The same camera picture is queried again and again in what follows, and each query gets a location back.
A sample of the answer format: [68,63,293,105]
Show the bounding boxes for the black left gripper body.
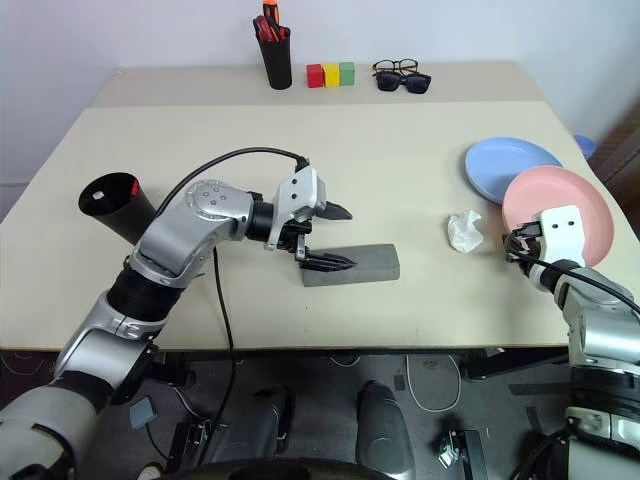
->
[277,199,332,261]

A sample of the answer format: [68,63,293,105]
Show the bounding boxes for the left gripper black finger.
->
[323,199,355,223]
[295,246,361,274]

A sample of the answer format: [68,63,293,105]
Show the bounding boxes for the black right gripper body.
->
[505,223,545,265]

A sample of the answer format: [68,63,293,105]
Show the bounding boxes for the grey glasses case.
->
[299,242,403,289]

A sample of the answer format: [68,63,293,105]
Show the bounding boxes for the pink plate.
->
[500,165,615,270]

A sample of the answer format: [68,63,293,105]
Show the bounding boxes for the black cup with tools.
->
[257,36,294,92]

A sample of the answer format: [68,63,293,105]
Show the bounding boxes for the black marker cup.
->
[77,171,158,248]

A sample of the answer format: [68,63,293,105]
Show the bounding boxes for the crumpled white cloth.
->
[446,209,486,254]

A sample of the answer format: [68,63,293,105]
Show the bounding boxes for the blue plate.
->
[464,136,567,207]

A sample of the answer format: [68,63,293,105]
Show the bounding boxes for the blue round container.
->
[571,133,597,161]

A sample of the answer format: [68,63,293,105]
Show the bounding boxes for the brown wooden cabinet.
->
[589,102,640,204]

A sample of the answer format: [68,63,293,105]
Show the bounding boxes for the black sunglasses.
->
[374,71,434,96]

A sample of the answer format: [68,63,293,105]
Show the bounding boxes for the dark rounded shape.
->
[355,379,417,469]
[233,384,297,465]

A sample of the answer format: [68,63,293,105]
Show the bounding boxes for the small grey blue box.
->
[128,397,158,431]

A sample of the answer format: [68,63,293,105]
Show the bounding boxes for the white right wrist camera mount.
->
[531,203,588,267]

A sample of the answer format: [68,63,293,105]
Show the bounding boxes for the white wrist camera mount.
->
[531,203,588,267]
[263,165,329,252]

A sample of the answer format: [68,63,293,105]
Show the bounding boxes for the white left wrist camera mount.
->
[263,165,329,252]

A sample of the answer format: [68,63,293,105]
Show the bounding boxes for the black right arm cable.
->
[503,221,640,321]

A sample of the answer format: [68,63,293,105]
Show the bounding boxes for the black table frame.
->
[149,344,572,382]

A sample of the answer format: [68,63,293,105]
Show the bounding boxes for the white floor cable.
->
[404,353,463,413]

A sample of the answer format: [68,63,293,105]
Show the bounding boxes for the brown frame clear glasses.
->
[370,58,421,78]

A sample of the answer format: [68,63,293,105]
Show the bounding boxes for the red handled tools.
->
[251,14,292,44]

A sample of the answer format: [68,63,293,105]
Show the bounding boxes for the black metal floor bracket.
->
[166,419,227,472]
[434,426,489,480]

